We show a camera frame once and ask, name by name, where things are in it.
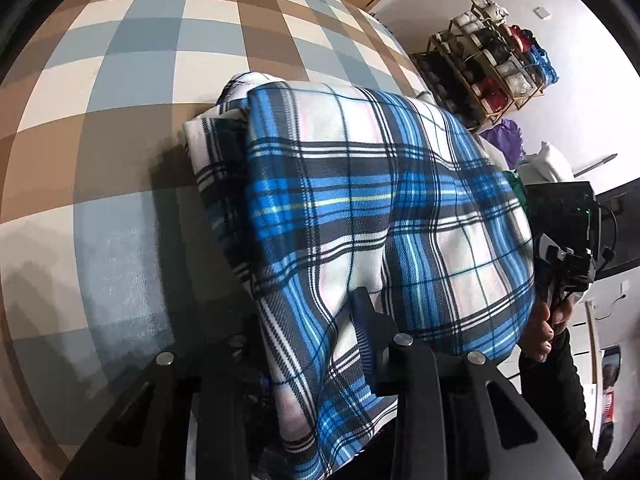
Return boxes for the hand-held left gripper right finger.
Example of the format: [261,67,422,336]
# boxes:
[350,287,583,480]

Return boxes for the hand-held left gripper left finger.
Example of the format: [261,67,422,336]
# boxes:
[60,312,266,480]

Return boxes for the blue white plaid shirt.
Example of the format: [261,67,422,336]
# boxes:
[182,72,538,480]

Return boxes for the person's right forearm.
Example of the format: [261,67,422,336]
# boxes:
[517,330,608,480]

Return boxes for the person's right hand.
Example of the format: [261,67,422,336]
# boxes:
[520,300,576,365]

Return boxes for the light grey hoodie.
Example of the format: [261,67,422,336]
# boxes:
[480,135,573,183]

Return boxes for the teal cloth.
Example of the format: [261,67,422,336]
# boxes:
[502,170,528,208]

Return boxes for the purple bag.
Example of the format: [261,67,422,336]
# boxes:
[477,119,523,166]

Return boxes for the wooden shoe rack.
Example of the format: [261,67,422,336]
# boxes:
[410,10,546,131]

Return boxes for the checkered blanket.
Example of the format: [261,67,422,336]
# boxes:
[0,0,441,480]

